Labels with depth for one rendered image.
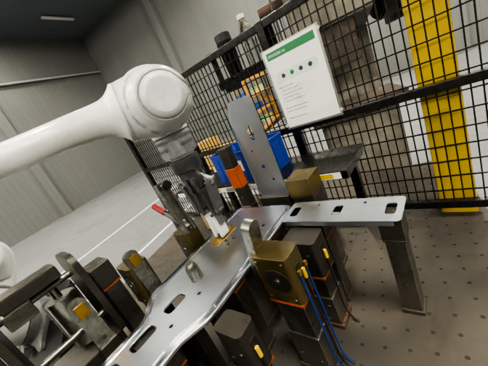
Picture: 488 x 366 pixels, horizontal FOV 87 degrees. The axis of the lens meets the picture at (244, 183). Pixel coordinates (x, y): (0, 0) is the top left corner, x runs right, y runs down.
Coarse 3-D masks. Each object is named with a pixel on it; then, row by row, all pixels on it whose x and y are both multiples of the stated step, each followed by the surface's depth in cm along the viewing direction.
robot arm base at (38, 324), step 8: (48, 296) 98; (40, 304) 95; (40, 312) 93; (32, 320) 91; (40, 320) 92; (48, 320) 94; (32, 328) 90; (40, 328) 92; (32, 336) 91; (40, 336) 92; (24, 344) 91; (32, 344) 93; (40, 344) 91; (24, 352) 93
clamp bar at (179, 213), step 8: (160, 184) 76; (168, 184) 74; (160, 192) 74; (168, 192) 77; (168, 200) 77; (176, 200) 77; (168, 208) 76; (176, 208) 78; (176, 216) 76; (184, 216) 79; (192, 224) 79
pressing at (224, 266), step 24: (240, 216) 84; (264, 216) 77; (240, 240) 70; (216, 264) 64; (240, 264) 60; (168, 288) 64; (192, 288) 60; (216, 288) 56; (192, 312) 52; (216, 312) 51; (168, 336) 49; (120, 360) 49; (144, 360) 46; (168, 360) 45
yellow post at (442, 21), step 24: (408, 24) 72; (432, 24) 70; (432, 48) 72; (432, 96) 77; (456, 96) 74; (432, 120) 80; (456, 120) 77; (432, 144) 83; (456, 168) 83; (456, 192) 86
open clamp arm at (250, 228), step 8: (248, 224) 51; (256, 224) 53; (248, 232) 51; (256, 232) 53; (248, 240) 53; (256, 240) 54; (248, 248) 54; (256, 248) 54; (248, 256) 55; (256, 272) 57
